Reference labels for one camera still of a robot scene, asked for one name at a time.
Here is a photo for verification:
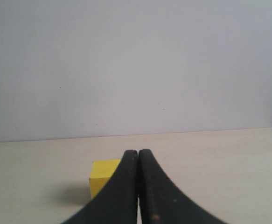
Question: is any yellow foam cube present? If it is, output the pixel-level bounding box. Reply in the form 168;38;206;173
89;159;121;199

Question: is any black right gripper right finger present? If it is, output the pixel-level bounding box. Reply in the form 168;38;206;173
138;149;216;224

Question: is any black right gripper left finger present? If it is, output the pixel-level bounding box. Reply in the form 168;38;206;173
64;150;138;224

